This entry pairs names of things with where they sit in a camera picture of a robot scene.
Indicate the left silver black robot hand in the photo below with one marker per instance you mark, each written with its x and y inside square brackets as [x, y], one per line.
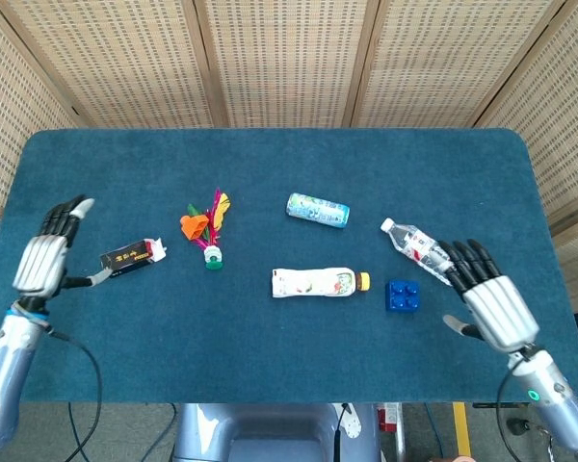
[41, 262]

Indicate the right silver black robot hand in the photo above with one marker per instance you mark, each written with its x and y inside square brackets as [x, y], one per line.
[501, 313]

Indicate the blue toy brick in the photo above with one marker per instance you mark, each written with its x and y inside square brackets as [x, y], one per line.
[403, 296]

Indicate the orange toy brick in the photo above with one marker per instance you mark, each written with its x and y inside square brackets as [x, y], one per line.
[195, 226]

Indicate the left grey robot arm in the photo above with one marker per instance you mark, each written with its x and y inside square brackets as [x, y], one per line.
[7, 366]

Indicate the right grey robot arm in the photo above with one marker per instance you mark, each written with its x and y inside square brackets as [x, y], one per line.
[554, 399]

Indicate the black cigarette box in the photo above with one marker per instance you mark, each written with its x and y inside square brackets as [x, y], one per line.
[125, 260]

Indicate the clear water bottle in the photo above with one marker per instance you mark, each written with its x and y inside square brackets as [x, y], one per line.
[412, 243]

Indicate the red white fire extinguisher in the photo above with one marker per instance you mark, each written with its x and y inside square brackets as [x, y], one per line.
[390, 418]

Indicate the colourful feather shuttlecock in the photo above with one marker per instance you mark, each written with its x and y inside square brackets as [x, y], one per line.
[214, 252]

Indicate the white yellow-capped tea bottle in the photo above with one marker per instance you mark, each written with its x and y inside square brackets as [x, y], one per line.
[313, 283]

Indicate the light blue drink can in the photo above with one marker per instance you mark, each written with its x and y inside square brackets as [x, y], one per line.
[318, 210]

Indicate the blue table cloth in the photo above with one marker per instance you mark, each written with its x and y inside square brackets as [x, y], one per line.
[289, 346]

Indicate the grey robot torso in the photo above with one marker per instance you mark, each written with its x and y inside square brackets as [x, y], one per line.
[270, 433]

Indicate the woven folding screen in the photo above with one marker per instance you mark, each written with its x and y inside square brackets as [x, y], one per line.
[289, 62]

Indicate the white torso bracket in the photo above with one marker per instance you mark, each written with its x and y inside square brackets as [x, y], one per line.
[351, 423]

